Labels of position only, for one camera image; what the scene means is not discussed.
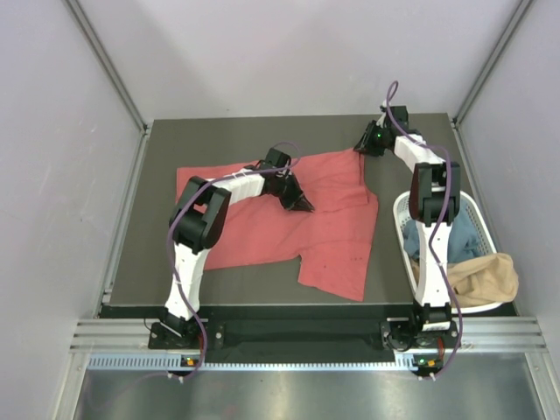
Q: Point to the grey slotted cable duct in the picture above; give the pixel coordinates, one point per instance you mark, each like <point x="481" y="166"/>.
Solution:
<point x="179" y="363"/>

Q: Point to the blue t shirt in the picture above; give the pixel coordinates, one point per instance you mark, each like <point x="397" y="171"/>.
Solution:
<point x="463" y="243"/>

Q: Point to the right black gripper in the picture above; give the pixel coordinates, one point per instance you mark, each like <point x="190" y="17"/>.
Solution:
<point x="364" y="145"/>

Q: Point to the white plastic laundry basket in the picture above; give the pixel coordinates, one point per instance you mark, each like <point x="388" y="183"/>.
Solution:
<point x="486" y="246"/>

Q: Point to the tan t shirt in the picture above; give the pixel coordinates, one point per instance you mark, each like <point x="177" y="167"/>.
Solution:
<point x="484" y="280"/>

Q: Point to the aluminium frame post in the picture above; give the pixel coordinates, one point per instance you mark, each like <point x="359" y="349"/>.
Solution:
<point x="506" y="35"/>
<point x="94" y="42"/>

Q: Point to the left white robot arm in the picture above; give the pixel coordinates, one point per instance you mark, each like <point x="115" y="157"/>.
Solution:
<point x="197" y="223"/>

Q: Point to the left aluminium frame post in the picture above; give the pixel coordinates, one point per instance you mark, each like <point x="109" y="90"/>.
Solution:
<point x="94" y="42"/>

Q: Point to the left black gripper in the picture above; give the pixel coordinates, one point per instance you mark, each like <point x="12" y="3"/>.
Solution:
<point x="297" y="201"/>

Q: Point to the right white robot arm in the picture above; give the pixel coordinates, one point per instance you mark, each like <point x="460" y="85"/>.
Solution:
<point x="434" y="203"/>

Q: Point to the red t shirt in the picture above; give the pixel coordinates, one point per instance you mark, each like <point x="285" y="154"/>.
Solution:
<point x="333" y="242"/>

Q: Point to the aluminium front rail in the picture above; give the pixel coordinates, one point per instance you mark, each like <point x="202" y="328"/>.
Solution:
<point x="480" y="334"/>

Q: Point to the right aluminium frame post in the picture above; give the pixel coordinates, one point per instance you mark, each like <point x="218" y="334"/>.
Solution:
<point x="506" y="35"/>

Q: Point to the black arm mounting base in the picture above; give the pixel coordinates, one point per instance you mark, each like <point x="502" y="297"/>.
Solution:
<point x="222" y="327"/>

